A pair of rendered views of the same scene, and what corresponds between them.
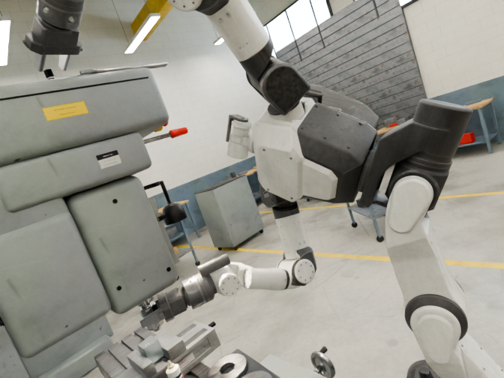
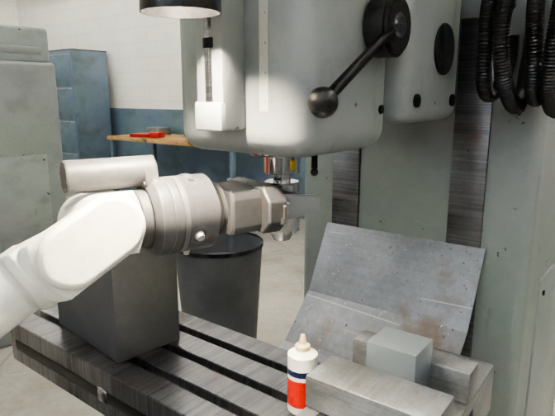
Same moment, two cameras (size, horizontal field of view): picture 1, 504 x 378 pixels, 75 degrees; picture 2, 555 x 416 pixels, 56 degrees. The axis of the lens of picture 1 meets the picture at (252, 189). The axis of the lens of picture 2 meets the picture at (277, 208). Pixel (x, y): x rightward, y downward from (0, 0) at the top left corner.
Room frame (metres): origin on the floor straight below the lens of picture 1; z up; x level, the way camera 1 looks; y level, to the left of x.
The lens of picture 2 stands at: (1.54, 0.22, 1.38)
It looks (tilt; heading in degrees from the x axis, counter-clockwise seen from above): 12 degrees down; 166
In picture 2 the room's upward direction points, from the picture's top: straight up
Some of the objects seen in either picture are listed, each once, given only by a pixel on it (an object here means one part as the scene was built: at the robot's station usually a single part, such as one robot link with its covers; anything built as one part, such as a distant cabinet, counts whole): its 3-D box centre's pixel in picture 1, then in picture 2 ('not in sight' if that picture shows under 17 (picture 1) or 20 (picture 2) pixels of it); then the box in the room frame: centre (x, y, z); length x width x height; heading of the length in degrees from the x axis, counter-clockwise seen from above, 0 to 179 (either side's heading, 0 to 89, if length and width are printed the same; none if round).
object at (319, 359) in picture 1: (317, 370); not in sight; (1.21, 0.00, 0.66); 0.16 x 0.12 x 0.12; 128
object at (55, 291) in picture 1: (42, 276); (362, 31); (0.78, 0.55, 1.47); 0.24 x 0.19 x 0.26; 38
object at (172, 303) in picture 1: (181, 299); (217, 210); (0.93, 0.30, 1.24); 0.13 x 0.12 x 0.10; 19
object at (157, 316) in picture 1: (151, 319); not in sight; (0.86, 0.38, 1.24); 0.06 x 0.02 x 0.03; 109
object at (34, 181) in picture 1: (73, 174); not in sight; (0.88, 0.43, 1.68); 0.34 x 0.24 x 0.10; 128
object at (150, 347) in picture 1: (151, 349); (398, 363); (1.04, 0.50, 1.07); 0.06 x 0.05 x 0.06; 39
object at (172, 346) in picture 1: (167, 344); (377, 401); (1.07, 0.45, 1.05); 0.15 x 0.06 x 0.04; 39
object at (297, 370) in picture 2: (175, 376); (302, 371); (0.94, 0.41, 1.01); 0.04 x 0.04 x 0.11
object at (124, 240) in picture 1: (118, 241); (284, 16); (0.90, 0.40, 1.47); 0.21 x 0.19 x 0.32; 38
